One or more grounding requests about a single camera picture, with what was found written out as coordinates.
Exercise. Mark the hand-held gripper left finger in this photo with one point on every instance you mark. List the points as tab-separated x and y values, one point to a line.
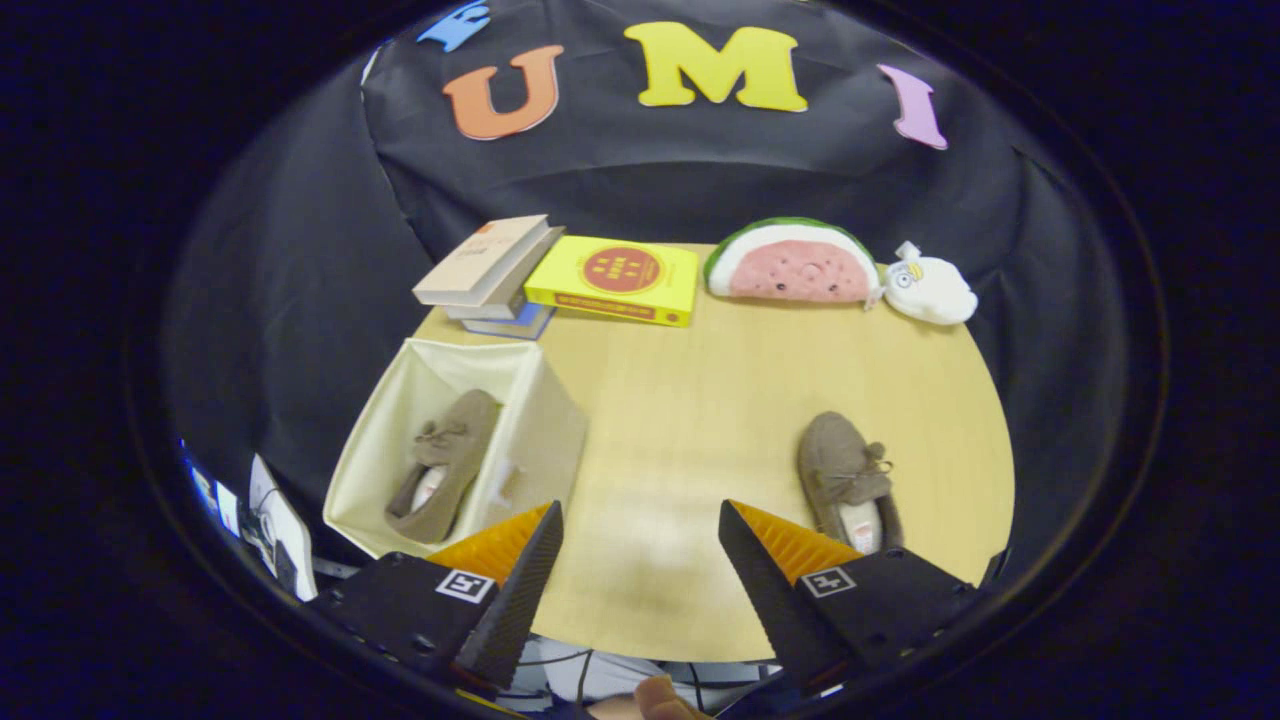
515	600

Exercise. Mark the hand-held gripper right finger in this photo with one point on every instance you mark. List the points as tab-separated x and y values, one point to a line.
770	610

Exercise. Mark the white plush toy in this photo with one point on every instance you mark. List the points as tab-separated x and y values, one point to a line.
930	288

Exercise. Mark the yellow book with red circle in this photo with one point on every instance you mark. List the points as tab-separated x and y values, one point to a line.
615	280

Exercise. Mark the blue book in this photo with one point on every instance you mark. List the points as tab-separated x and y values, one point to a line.
520	322

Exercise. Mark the beige fabric storage box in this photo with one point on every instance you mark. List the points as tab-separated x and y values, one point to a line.
545	430

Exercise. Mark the white flat device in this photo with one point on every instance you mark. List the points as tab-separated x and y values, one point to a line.
280	520

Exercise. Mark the brown suede shoe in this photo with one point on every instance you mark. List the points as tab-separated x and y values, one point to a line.
445	465
845	470

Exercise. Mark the grey-white book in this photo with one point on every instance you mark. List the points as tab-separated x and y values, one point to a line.
505	300

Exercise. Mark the watermelon slice plush toy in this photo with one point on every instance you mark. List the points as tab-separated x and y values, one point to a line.
795	265

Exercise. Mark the black backdrop cloth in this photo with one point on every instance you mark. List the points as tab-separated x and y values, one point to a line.
650	170

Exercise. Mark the beige paperback book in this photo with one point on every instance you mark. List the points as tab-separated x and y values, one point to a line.
485	260

